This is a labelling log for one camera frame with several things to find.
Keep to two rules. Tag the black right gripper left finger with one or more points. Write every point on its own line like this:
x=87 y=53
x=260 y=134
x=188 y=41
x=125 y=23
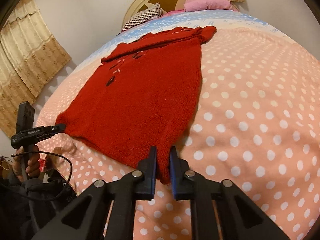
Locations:
x=105 y=210

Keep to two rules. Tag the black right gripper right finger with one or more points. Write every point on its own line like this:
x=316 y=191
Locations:
x=219 y=210

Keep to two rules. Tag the red knitted sweater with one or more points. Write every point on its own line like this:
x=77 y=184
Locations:
x=143 y=95

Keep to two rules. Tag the person's left hand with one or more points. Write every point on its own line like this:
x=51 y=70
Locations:
x=33 y=167

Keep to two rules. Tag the beige curtain left window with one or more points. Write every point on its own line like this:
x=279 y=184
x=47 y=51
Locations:
x=30 y=58

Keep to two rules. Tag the pink polka dot bedspread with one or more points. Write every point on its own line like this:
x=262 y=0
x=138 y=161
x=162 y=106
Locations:
x=257 y=122

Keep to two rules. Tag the striped grey pillow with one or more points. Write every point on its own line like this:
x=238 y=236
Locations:
x=150 y=13

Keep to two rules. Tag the pink pillow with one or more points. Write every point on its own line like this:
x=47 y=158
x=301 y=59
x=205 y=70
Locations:
x=198 y=5

